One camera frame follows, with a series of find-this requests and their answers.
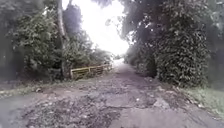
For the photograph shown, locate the grey gravel road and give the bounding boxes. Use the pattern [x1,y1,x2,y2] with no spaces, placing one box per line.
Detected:
[0,59,224,128]

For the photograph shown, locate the yellow wooden fence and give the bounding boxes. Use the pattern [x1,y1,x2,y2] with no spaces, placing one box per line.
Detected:
[70,62,114,81]

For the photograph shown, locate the thin tree trunk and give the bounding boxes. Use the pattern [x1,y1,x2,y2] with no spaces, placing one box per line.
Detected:
[56,0,70,80]

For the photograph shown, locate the dense trees and bushes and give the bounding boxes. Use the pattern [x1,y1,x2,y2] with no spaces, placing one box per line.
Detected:
[119,0,224,88]
[0,0,114,83]

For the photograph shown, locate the tall leafy hedge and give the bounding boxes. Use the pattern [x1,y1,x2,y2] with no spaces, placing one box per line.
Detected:
[154,0,211,89]

